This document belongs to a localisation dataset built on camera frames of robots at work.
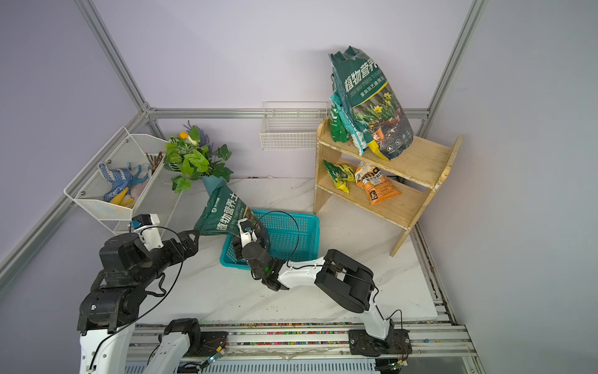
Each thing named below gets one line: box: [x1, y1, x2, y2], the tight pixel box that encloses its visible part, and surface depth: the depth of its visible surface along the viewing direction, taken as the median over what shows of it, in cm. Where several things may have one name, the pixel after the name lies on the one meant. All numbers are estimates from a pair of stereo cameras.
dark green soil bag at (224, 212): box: [193, 179, 271, 250], surface depth 80 cm
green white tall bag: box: [329, 102, 351, 144], surface depth 71 cm
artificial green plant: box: [163, 119, 234, 195], surface depth 85 cm
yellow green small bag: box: [323, 158, 356, 195], surface depth 87 cm
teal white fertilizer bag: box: [330, 93, 369, 156], surface depth 68 cm
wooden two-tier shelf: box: [313, 119, 465, 258], surface depth 84 cm
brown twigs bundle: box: [145, 151, 164, 176], surface depth 85 cm
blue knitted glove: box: [98, 162, 133, 203], surface depth 73 cm
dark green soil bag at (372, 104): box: [328, 45, 414, 161], surface depth 63 cm
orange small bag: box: [355, 161, 402, 206], surface depth 86 cm
